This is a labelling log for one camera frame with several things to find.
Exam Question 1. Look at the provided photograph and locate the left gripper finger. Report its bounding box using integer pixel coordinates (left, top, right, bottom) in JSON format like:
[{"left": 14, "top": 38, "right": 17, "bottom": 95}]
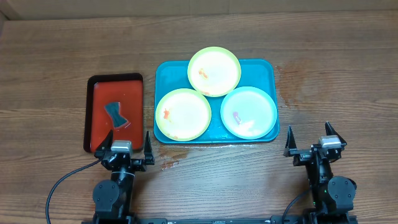
[
  {"left": 96, "top": 130, "right": 113, "bottom": 152},
  {"left": 144, "top": 131, "right": 153, "bottom": 161}
]

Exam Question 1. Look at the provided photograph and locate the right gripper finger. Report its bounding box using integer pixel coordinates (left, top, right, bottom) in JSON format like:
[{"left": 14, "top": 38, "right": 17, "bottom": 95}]
[
  {"left": 285, "top": 125, "right": 297, "bottom": 150},
  {"left": 325, "top": 121, "right": 345, "bottom": 144}
]

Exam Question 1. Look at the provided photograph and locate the dark green orange sponge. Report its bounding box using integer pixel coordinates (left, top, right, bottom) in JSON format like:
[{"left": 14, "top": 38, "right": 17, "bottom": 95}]
[{"left": 104, "top": 102, "right": 127, "bottom": 129}]

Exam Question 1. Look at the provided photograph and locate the light blue plate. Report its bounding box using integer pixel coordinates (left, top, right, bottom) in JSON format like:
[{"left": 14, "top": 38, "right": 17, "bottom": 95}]
[{"left": 220, "top": 86, "right": 277, "bottom": 140}]

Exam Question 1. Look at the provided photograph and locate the yellow-green plate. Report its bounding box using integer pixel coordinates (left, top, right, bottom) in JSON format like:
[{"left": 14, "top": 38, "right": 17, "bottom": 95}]
[
  {"left": 187, "top": 47, "right": 242, "bottom": 97},
  {"left": 155, "top": 88, "right": 211, "bottom": 142}
]

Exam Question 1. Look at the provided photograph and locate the yellow-green plate top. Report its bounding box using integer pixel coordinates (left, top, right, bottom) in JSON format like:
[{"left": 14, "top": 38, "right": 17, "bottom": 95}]
[{"left": 187, "top": 47, "right": 242, "bottom": 97}]

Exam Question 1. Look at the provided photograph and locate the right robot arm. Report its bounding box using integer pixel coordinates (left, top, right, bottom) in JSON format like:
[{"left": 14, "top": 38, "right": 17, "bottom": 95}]
[{"left": 281, "top": 122, "right": 358, "bottom": 224}]

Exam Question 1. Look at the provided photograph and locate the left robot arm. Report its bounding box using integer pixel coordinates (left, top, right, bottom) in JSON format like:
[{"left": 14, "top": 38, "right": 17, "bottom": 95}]
[{"left": 91, "top": 131, "right": 155, "bottom": 224}]

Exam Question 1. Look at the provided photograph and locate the red black lacquer tray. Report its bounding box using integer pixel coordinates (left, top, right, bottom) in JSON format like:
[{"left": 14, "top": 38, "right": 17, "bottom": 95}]
[{"left": 83, "top": 73, "right": 144, "bottom": 153}]

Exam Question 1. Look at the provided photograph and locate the blue plastic tray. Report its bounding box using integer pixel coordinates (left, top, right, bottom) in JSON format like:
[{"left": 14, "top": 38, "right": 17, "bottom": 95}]
[{"left": 154, "top": 58, "right": 277, "bottom": 144}]

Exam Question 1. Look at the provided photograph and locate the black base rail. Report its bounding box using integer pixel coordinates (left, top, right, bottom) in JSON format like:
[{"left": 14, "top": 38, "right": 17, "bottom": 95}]
[{"left": 81, "top": 215, "right": 358, "bottom": 224}]

